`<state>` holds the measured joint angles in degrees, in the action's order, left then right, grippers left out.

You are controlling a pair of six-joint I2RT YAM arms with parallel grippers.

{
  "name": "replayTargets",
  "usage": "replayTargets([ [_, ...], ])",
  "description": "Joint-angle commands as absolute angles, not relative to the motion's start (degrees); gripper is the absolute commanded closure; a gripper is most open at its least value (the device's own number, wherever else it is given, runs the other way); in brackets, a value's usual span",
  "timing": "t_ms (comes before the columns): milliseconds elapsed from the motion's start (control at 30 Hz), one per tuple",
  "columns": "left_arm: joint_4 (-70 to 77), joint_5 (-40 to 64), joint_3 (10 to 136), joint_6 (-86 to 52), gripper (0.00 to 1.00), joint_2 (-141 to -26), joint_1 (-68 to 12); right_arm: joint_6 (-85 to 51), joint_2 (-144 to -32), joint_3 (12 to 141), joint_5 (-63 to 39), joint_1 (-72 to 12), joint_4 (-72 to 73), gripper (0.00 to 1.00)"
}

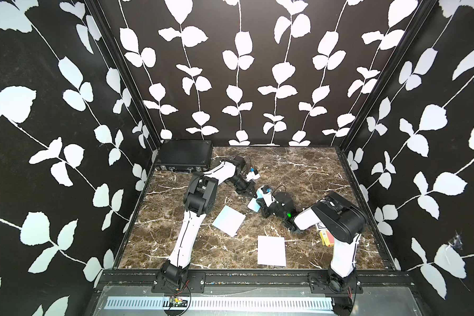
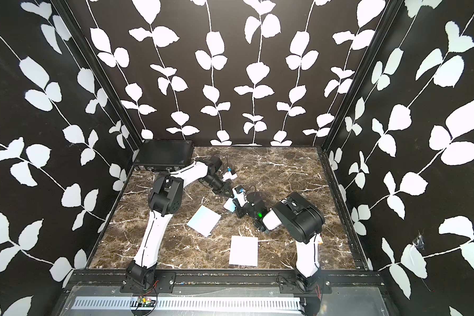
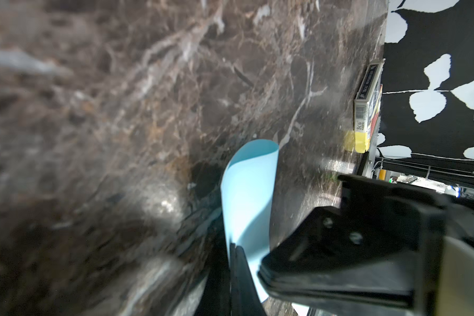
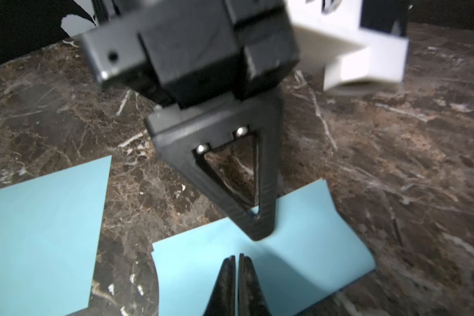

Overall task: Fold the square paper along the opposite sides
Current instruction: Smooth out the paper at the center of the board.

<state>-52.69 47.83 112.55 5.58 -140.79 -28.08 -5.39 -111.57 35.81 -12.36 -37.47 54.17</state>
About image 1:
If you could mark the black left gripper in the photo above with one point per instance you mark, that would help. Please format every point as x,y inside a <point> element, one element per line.
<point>249,187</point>

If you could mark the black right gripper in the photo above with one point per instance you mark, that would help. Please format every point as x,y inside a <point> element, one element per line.
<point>264,210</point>

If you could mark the light blue square paper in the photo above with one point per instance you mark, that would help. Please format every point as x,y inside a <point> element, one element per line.
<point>255,204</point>

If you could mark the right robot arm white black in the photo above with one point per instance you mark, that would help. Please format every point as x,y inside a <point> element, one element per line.
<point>344,220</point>

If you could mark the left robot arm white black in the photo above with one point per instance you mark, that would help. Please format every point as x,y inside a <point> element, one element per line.
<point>199,201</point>

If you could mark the pale blue square paper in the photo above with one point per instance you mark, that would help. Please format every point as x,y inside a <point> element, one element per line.
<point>229,221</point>

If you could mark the white square paper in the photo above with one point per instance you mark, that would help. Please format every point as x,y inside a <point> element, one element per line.
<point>272,251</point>

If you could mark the black playing card box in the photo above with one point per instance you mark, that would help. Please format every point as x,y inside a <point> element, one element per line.
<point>320,226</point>

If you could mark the yellow red card box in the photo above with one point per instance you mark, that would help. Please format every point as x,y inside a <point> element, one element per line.
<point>327,238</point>

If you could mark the black aluminium briefcase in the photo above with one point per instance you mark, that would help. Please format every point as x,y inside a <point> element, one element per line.
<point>184,156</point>

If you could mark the small circuit board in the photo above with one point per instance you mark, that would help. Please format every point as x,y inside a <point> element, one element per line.
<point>172,303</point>

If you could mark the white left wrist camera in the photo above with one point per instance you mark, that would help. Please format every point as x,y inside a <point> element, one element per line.
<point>253,175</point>

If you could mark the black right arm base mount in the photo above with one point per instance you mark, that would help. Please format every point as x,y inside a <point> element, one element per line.
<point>331,284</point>

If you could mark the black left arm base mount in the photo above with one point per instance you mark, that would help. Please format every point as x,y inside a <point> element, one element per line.
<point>191,281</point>

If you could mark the white perforated cable duct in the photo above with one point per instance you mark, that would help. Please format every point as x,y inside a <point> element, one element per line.
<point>234,304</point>

